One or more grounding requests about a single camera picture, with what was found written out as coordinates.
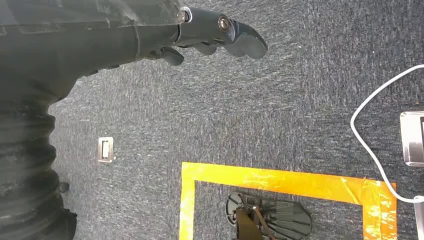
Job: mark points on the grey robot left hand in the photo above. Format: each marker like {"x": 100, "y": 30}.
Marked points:
{"x": 82, "y": 39}

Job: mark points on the small steel floor socket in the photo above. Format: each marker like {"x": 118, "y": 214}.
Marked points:
{"x": 105, "y": 149}

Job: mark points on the yellow tape rectangle outline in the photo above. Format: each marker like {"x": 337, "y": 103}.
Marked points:
{"x": 265, "y": 177}

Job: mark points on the steel floor socket white plug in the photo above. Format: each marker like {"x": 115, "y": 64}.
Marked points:
{"x": 410, "y": 139}

